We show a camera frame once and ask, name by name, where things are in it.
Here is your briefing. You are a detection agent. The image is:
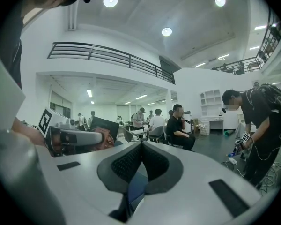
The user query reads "person's dark shirt torso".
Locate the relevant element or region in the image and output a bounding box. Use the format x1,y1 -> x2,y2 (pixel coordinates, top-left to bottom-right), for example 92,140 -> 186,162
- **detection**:
0,0 -> 49,90

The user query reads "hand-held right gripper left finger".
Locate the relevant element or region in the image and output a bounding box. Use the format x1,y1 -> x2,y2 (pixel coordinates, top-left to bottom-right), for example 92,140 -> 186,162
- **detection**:
35,141 -> 144,225

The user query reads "white shelf cabinet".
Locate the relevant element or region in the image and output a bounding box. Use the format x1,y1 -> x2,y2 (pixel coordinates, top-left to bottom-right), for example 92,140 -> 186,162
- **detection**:
200,89 -> 222,117

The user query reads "dark metal balcony railing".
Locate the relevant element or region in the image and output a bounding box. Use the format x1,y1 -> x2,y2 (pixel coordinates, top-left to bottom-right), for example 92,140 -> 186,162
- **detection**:
47,42 -> 176,85
210,7 -> 281,75

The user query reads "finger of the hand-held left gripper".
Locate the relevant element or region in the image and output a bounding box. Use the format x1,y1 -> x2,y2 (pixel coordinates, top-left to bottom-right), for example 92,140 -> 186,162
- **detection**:
60,128 -> 105,147

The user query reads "grey chair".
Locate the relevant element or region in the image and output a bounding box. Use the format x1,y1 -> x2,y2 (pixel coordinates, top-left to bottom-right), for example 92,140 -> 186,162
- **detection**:
148,125 -> 166,143

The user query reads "person's left forearm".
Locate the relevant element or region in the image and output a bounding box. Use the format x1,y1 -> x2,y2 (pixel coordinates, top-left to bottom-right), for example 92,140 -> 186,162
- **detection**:
12,116 -> 47,147

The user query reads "brown tea bag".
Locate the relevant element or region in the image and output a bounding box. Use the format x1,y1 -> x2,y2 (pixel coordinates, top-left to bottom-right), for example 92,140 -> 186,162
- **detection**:
90,125 -> 116,152

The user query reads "tangle of white cables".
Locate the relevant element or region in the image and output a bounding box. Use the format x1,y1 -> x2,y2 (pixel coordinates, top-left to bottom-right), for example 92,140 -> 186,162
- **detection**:
221,158 -> 281,196

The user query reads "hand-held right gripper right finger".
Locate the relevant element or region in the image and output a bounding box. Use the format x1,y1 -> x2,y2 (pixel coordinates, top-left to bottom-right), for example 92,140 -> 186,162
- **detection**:
131,141 -> 269,225

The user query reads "white drawer desk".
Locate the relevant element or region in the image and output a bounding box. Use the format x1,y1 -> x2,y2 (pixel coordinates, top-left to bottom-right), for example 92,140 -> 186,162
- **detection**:
200,115 -> 225,135

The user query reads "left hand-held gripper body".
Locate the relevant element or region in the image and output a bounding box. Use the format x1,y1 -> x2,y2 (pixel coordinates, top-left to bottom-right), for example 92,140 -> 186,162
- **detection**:
37,107 -> 78,151

